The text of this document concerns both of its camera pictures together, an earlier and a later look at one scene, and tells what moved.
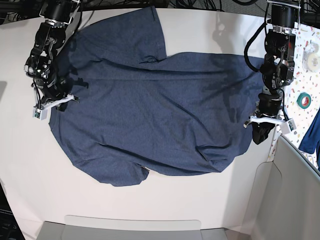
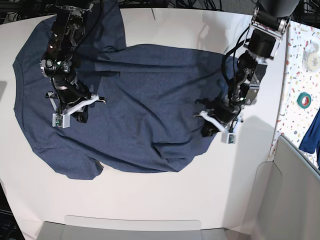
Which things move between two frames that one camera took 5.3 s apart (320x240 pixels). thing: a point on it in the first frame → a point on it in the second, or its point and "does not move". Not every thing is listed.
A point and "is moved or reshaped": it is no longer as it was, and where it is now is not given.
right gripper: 269,103 → 224,110
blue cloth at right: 310,141 does not move
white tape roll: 311,57 does not move
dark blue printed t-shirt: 126,108 is moved or reshaped
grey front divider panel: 80,227 does not move
